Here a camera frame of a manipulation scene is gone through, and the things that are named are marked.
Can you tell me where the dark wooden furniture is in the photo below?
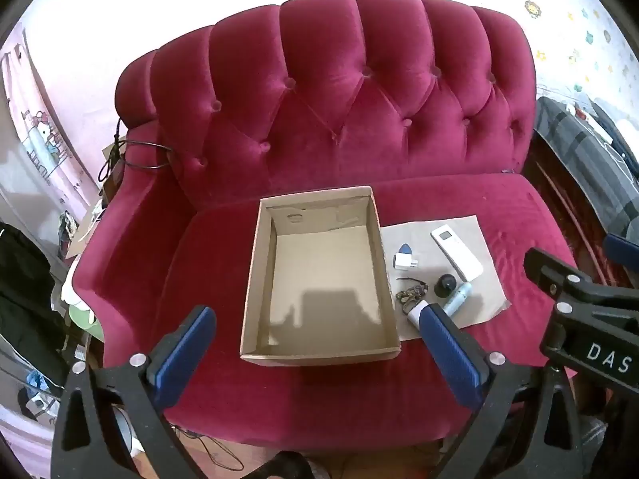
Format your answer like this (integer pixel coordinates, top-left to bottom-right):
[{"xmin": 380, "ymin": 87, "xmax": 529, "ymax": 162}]
[{"xmin": 522, "ymin": 132, "xmax": 612, "ymax": 283}]

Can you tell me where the cardboard box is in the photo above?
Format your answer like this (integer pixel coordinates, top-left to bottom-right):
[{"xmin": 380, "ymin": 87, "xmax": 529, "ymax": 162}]
[{"xmin": 240, "ymin": 186, "xmax": 401, "ymax": 366}]

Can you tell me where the bunch of keys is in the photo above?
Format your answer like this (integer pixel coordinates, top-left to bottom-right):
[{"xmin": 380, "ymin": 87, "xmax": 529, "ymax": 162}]
[{"xmin": 394, "ymin": 277, "xmax": 430, "ymax": 306}]

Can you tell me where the black cable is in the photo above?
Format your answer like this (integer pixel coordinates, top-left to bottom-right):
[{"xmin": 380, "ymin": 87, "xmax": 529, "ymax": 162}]
[{"xmin": 97, "ymin": 117, "xmax": 173, "ymax": 183}]

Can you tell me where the brown cardboard piece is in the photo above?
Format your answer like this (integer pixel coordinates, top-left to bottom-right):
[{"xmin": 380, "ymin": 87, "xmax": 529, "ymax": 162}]
[{"xmin": 101, "ymin": 144, "xmax": 127, "ymax": 196}]

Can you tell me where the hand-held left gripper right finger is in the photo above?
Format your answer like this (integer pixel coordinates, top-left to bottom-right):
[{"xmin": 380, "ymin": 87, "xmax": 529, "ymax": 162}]
[{"xmin": 419, "ymin": 303, "xmax": 585, "ymax": 479}]

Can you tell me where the grey plaid cloth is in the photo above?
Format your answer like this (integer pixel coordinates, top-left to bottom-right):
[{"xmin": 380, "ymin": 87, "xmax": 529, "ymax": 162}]
[{"xmin": 535, "ymin": 96, "xmax": 639, "ymax": 241}]

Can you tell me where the black bag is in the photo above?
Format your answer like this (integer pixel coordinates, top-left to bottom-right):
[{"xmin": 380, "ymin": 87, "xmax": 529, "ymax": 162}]
[{"xmin": 0, "ymin": 224, "xmax": 68, "ymax": 387}]

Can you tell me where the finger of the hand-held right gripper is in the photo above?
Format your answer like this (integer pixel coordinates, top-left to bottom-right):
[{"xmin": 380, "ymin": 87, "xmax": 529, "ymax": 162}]
[
  {"xmin": 603, "ymin": 234, "xmax": 639, "ymax": 263},
  {"xmin": 524, "ymin": 247, "xmax": 639, "ymax": 310}
]

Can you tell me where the grey paper sheet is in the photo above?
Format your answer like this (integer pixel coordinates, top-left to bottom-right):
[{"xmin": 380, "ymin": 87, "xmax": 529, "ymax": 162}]
[{"xmin": 380, "ymin": 216, "xmax": 511, "ymax": 342}]

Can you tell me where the pink cartoon print curtain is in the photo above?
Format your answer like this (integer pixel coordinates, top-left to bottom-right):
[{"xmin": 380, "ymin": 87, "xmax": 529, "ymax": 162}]
[{"xmin": 0, "ymin": 25, "xmax": 97, "ymax": 203}]

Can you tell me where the green cloth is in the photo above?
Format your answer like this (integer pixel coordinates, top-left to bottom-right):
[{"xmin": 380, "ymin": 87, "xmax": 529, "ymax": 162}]
[{"xmin": 69, "ymin": 303, "xmax": 104, "ymax": 339}]

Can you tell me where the white remote control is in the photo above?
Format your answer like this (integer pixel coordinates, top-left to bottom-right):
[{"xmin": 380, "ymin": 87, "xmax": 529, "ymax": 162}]
[{"xmin": 430, "ymin": 226, "xmax": 484, "ymax": 281}]

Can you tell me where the red velvet tufted sofa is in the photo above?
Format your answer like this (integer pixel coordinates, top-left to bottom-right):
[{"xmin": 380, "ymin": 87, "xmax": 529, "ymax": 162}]
[{"xmin": 72, "ymin": 0, "xmax": 580, "ymax": 455}]

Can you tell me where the black round knob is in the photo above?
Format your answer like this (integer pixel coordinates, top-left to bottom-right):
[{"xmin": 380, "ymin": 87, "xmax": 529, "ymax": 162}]
[{"xmin": 433, "ymin": 273, "xmax": 458, "ymax": 298}]

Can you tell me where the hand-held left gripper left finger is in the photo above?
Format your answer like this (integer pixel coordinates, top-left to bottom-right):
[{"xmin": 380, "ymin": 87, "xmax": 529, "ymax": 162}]
[{"xmin": 50, "ymin": 304, "xmax": 218, "ymax": 479}]

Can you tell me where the light blue tube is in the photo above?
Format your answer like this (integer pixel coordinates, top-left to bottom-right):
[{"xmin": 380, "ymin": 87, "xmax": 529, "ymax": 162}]
[{"xmin": 442, "ymin": 282, "xmax": 473, "ymax": 316}]

